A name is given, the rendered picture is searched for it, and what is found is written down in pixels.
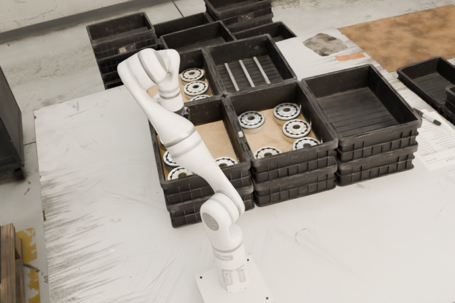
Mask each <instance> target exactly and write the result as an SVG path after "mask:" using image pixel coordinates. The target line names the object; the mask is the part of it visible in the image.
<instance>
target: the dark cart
mask: <svg viewBox="0 0 455 303"><path fill-rule="evenodd" d="M23 166H24V145H23V133H22V112H21V110H20V108H19V106H18V103H17V101H16V98H15V97H14V94H13V93H12V90H11V88H10V86H9V83H8V81H7V79H6V77H5V75H4V73H3V71H2V68H1V66H0V174H1V173H3V172H7V171H10V170H15V172H16V174H17V176H18V178H19V179H20V180H22V179H25V176H24V172H23V169H22V167H23Z"/></svg>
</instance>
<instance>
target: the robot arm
mask: <svg viewBox="0 0 455 303"><path fill-rule="evenodd" d="M179 63H180V57H179V54H178V52H176V50H174V49H166V50H159V51H155V50H154V49H144V50H141V51H140V52H138V53H136V54H135V55H132V56H131V57H129V58H128V59H126V60H125V61H123V62H121V63H120V64H119V65H118V67H117V70H118V74H119V76H120V78H121V80H122V82H123V83H124V85H125V86H126V88H127V89H128V91H129V92H130V94H131V95H132V96H133V98H134V99H135V100H136V102H137V103H138V105H139V106H140V108H141V109H142V110H143V111H144V113H145V115H146V116H147V117H148V119H149V121H150V122H151V123H152V126H153V127H154V128H155V130H156V132H157V133H158V136H159V137H160V139H161V141H162V142H163V144H164V146H165V147H166V149H167V151H168V152H169V153H170V155H171V157H172V158H173V160H174V161H175V162H176V163H177V164H178V165H180V166H181V167H182V168H184V169H186V170H189V171H191V172H193V173H195V174H197V175H199V176H201V177H202V178H204V179H205V180H206V181H207V182H208V183H209V185H210V186H211V187H212V188H213V191H214V192H215V194H214V195H213V196H212V197H210V198H209V199H208V200H207V201H206V202H205V203H204V204H203V205H202V206H201V208H200V215H201V219H202V222H203V225H204V228H205V231H206V234H207V237H208V238H209V240H210V242H211V246H212V250H213V255H214V259H215V264H216V267H217V273H218V276H219V281H220V284H221V286H222V288H223V289H225V290H227V293H228V294H230V293H233V292H238V291H241V290H244V289H248V283H249V281H250V274H249V269H248V262H247V258H246V251H245V246H244V239H243V234H242V230H241V228H240V227H239V226H238V225H236V224H234V223H235V222H236V221H237V220H238V219H239V218H240V217H241V216H242V214H243V213H244V203H243V201H242V199H241V197H240V196H239V194H238V192H237V191H236V190H235V189H234V187H233V186H232V184H231V183H230V182H229V181H228V179H227V178H226V176H225V175H224V174H223V172H222V171H221V169H220V168H219V167H218V165H217V163H216V161H215V160H214V159H213V157H212V155H211V154H210V152H209V150H208V149H207V147H206V145H205V144H204V141H203V140H202V138H201V136H200V135H199V133H198V131H197V130H196V128H195V126H194V125H193V124H192V123H191V122H190V109H189V108H187V107H184V104H183V97H182V94H181V91H180V88H179V80H178V73H179ZM155 85H157V87H158V93H157V94H156V95H155V96H154V97H153V98H151V97H150V96H149V95H148V93H147V92H146V91H147V90H148V89H150V88H152V87H153V86H155ZM186 117H187V119H186Z"/></svg>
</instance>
